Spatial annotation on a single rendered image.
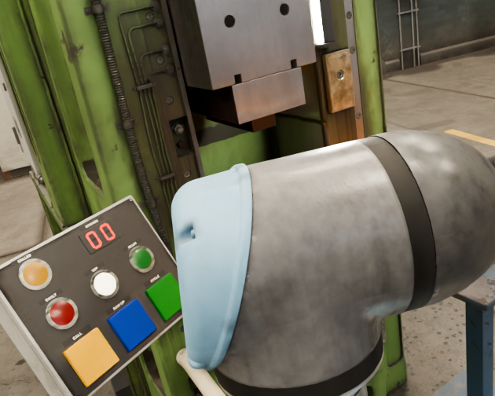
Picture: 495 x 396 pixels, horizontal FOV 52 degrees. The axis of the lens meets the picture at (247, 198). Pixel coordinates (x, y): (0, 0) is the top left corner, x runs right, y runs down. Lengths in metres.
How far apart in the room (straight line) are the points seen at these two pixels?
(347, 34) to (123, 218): 0.87
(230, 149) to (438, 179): 1.50
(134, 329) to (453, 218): 0.81
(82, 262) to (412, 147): 0.81
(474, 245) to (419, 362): 2.06
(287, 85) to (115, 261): 0.60
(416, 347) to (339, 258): 2.16
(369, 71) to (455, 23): 7.53
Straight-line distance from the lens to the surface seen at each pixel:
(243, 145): 1.80
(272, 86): 1.27
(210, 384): 1.41
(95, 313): 1.01
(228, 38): 1.20
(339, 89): 1.55
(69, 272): 1.02
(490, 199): 0.33
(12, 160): 6.67
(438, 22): 8.96
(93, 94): 1.25
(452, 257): 0.31
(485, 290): 1.54
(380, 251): 0.29
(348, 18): 1.58
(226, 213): 0.28
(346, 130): 1.61
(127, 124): 1.25
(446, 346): 2.45
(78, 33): 1.24
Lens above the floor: 1.56
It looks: 22 degrees down
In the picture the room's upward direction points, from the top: 11 degrees counter-clockwise
